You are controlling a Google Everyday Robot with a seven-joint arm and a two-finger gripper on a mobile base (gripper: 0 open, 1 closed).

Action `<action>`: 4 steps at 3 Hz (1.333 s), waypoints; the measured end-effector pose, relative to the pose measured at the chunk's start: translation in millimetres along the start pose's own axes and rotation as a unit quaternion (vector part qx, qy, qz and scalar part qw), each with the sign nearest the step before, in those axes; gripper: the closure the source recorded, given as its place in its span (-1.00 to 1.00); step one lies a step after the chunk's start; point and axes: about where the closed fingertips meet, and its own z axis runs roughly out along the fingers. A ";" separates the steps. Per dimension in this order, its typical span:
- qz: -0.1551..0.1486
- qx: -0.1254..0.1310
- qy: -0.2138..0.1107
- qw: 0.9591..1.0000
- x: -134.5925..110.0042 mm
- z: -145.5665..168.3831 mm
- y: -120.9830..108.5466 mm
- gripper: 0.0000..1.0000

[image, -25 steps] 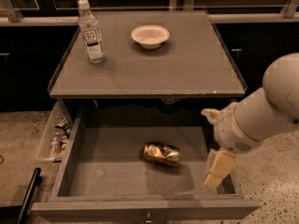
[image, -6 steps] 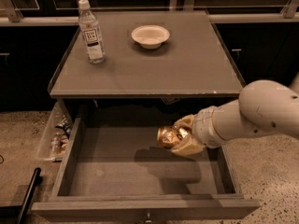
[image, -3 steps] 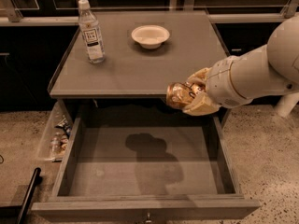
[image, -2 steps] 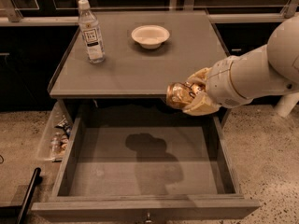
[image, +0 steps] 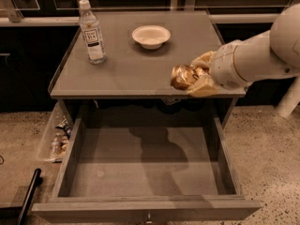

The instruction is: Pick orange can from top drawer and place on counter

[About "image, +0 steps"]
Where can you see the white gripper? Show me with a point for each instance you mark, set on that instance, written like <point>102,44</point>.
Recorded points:
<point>223,66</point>

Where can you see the crushed orange soda can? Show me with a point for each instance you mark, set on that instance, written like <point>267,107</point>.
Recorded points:
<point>183,77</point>

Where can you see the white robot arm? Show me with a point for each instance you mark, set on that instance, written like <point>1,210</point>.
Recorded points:
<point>272,55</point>

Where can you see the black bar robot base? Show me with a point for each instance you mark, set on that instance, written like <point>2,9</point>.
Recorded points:
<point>19,210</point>

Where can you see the grey cabinet with counter top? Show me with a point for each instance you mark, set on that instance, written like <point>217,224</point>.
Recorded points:
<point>130,71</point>

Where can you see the open grey top drawer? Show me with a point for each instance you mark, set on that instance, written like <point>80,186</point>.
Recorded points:
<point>125,163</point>

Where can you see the white paper bowl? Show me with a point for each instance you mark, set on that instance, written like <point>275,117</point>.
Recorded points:
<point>151,37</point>

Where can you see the white pole leg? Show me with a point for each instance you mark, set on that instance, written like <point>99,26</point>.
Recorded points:
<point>290,100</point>

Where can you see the clear plastic tea bottle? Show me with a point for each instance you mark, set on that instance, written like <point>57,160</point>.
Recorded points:
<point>91,32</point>

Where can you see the clear plastic bin with snacks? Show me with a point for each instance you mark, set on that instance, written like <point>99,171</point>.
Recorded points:
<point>54,142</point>

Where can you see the metal drawer handle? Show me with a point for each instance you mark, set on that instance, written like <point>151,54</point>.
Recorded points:
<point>148,220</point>

